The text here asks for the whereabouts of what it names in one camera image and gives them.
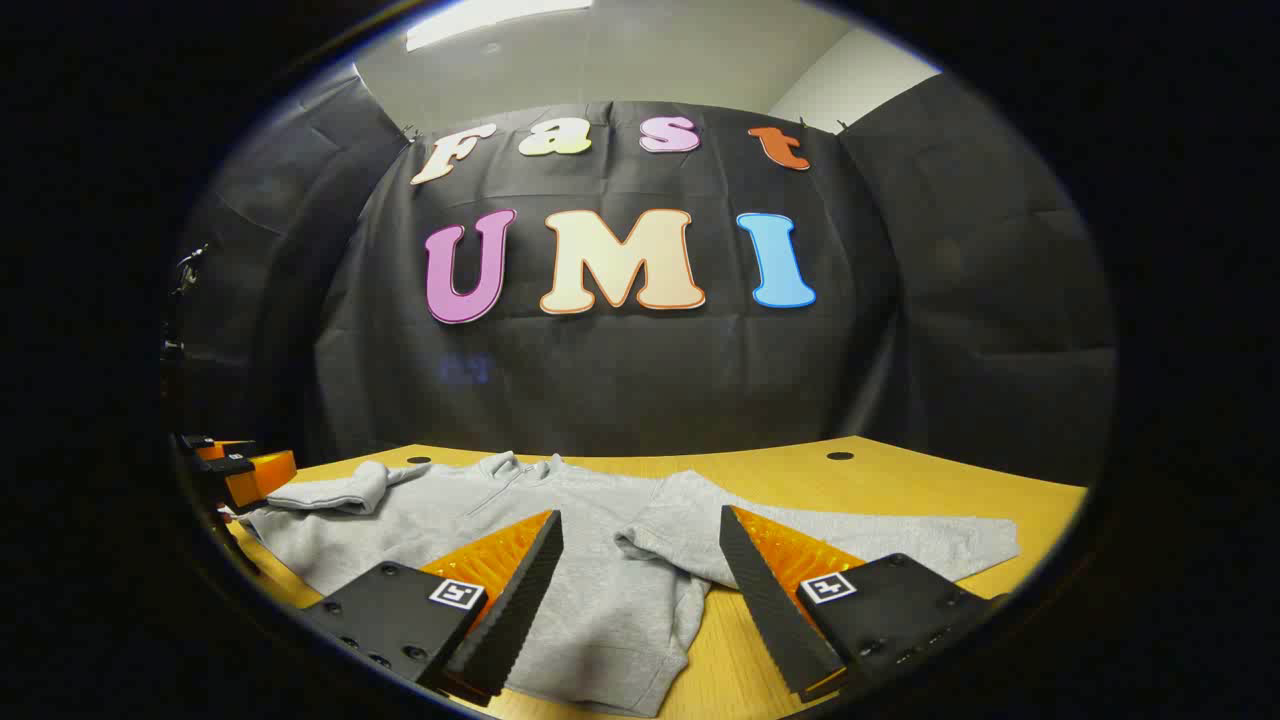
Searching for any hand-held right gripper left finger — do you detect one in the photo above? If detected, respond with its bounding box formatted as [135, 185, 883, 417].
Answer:
[300, 509, 564, 708]

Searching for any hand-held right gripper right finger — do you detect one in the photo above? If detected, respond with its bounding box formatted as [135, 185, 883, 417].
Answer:
[718, 504, 1013, 703]

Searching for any grey zip-neck sweatshirt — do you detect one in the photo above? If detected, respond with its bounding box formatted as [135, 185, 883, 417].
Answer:
[240, 451, 1021, 717]

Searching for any black backdrop cloth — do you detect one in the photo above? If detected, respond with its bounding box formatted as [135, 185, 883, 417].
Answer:
[165, 60, 1118, 491]

